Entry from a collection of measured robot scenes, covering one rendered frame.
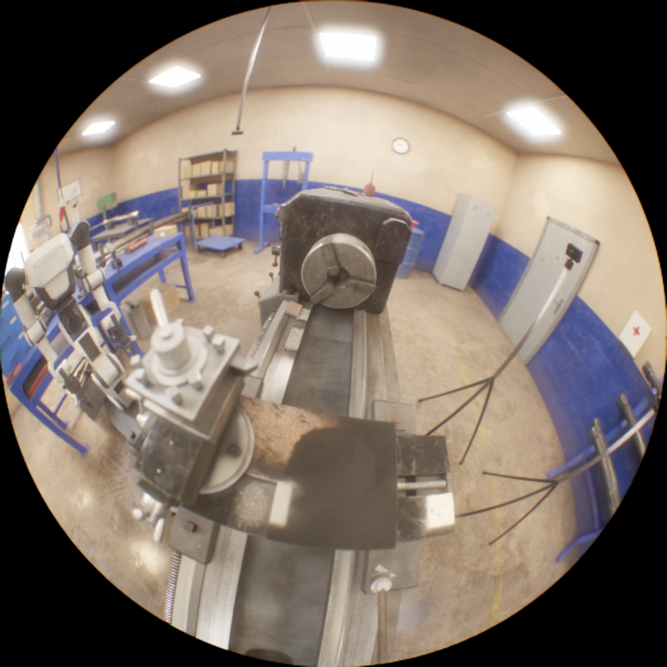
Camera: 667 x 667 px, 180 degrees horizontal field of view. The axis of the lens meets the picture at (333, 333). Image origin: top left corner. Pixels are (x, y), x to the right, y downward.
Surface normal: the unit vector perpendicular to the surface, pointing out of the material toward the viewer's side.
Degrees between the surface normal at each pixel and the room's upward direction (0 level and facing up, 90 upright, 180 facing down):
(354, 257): 90
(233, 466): 0
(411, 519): 0
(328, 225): 90
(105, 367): 66
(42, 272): 90
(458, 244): 90
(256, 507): 0
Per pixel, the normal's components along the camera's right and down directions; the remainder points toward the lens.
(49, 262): 0.96, 0.26
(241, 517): 0.15, -0.74
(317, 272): -0.11, 0.64
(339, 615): -0.63, -0.63
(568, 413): -0.98, -0.18
